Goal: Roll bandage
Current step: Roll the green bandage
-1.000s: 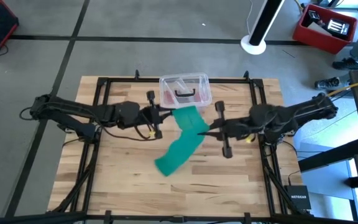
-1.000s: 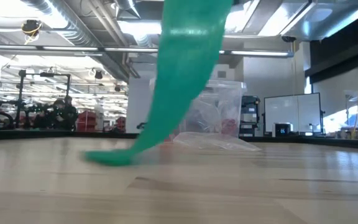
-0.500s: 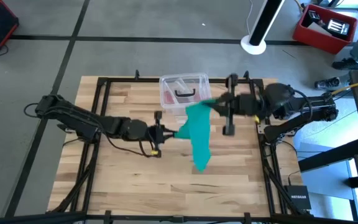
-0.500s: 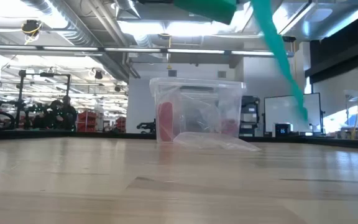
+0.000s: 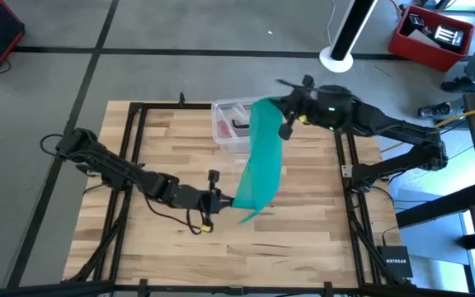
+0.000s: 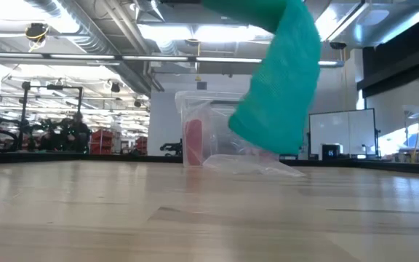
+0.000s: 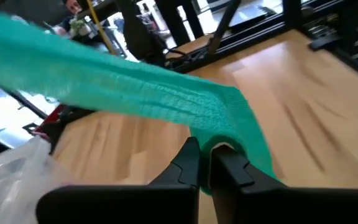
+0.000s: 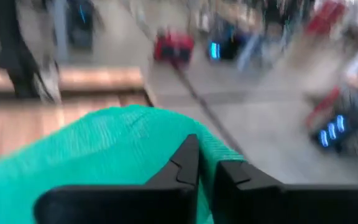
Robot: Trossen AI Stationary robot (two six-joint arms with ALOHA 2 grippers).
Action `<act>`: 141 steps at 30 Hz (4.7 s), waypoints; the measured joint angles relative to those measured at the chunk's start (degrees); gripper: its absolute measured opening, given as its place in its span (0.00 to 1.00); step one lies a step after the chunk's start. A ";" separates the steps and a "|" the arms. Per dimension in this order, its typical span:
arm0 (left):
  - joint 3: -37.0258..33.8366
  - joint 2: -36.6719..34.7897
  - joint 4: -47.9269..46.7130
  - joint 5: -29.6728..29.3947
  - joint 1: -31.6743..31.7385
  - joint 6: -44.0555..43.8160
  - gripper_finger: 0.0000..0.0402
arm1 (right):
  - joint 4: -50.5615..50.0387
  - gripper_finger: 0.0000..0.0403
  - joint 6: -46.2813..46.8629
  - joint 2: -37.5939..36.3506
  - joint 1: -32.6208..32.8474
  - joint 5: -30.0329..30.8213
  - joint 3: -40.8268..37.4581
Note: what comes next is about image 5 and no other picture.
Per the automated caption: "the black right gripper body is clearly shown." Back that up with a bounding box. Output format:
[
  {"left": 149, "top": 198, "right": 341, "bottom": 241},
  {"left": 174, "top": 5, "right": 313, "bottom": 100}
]
[{"left": 279, "top": 74, "right": 322, "bottom": 141}]

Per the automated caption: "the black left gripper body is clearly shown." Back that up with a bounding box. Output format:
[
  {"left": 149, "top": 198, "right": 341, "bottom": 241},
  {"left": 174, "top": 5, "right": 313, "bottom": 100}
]
[{"left": 175, "top": 168, "right": 223, "bottom": 233}]

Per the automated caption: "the green elastic bandage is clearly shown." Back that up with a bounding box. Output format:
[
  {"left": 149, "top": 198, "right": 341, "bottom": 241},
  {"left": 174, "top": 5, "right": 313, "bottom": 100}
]
[{"left": 231, "top": 97, "right": 286, "bottom": 224}]

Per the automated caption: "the white black floor stand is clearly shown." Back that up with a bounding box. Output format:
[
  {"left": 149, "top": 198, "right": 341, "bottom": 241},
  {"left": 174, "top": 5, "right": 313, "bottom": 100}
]
[{"left": 318, "top": 0, "right": 381, "bottom": 74}]

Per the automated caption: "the clear plastic storage bin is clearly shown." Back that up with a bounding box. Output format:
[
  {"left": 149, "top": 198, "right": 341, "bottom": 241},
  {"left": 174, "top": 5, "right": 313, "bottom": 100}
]
[{"left": 210, "top": 97, "right": 259, "bottom": 156}]

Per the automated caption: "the large red pad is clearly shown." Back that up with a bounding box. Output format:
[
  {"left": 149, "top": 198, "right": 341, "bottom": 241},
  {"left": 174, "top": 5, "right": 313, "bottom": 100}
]
[{"left": 216, "top": 120, "right": 233, "bottom": 140}]

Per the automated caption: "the red plastic crate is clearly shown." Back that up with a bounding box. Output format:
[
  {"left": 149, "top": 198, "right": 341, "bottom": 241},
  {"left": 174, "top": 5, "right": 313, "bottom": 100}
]
[{"left": 387, "top": 4, "right": 475, "bottom": 73}]

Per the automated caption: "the small black device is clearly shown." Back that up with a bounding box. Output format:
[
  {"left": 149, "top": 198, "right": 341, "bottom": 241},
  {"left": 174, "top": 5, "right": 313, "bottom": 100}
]
[{"left": 407, "top": 12, "right": 427, "bottom": 31}]

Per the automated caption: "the silver black device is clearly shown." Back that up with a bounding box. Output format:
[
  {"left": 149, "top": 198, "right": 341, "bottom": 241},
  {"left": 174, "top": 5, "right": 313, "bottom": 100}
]
[{"left": 432, "top": 23, "right": 466, "bottom": 49}]

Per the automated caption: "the black Netgear router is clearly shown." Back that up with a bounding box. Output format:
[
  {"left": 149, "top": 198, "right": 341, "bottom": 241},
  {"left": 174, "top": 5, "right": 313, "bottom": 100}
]
[{"left": 376, "top": 245, "right": 415, "bottom": 280}]

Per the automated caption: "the black metal table frame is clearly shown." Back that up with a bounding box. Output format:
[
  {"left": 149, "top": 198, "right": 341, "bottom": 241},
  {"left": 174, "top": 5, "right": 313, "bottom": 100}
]
[{"left": 0, "top": 92, "right": 475, "bottom": 297}]

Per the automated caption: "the black cable bundle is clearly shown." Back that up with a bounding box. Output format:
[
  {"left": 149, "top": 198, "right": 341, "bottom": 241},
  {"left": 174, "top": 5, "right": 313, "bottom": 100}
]
[
  {"left": 346, "top": 193, "right": 399, "bottom": 285},
  {"left": 70, "top": 205, "right": 129, "bottom": 284}
]

